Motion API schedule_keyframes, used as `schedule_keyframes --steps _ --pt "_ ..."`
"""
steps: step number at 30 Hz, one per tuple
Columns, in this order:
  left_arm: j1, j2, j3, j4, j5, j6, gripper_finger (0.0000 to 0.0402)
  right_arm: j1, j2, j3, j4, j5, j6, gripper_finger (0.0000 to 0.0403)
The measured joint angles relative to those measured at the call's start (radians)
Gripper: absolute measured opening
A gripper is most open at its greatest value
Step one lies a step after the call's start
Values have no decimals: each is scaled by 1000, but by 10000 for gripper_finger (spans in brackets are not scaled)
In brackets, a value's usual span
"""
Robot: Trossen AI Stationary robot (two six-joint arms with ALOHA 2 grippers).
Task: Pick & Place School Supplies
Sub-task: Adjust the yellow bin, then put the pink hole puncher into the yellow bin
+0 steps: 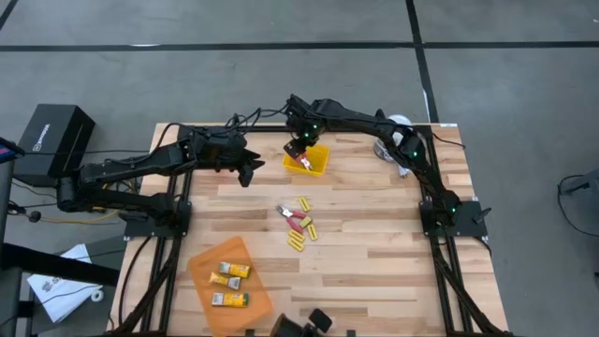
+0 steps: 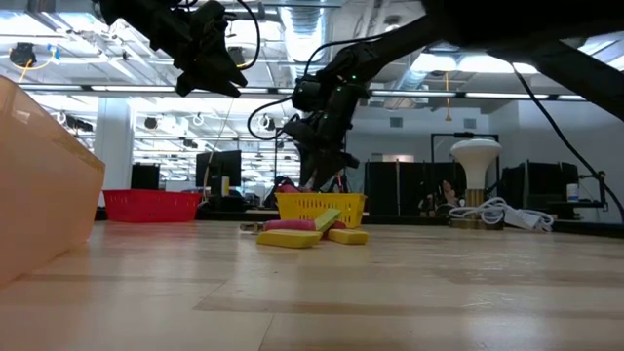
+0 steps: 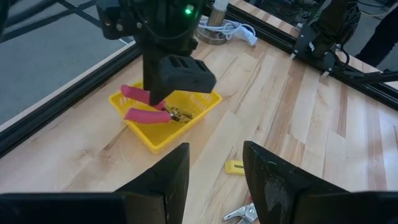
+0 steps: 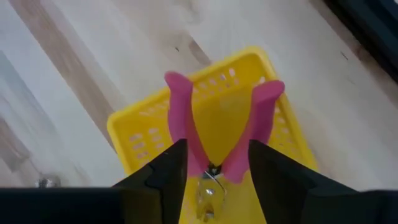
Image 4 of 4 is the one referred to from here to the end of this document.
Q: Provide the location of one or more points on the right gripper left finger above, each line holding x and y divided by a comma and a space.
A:
140, 199

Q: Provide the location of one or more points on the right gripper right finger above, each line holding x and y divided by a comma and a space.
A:
295, 196

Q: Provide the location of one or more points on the yellow plastic basket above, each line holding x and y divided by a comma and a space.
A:
224, 124

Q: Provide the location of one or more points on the black aluminium table frame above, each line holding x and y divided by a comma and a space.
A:
373, 25

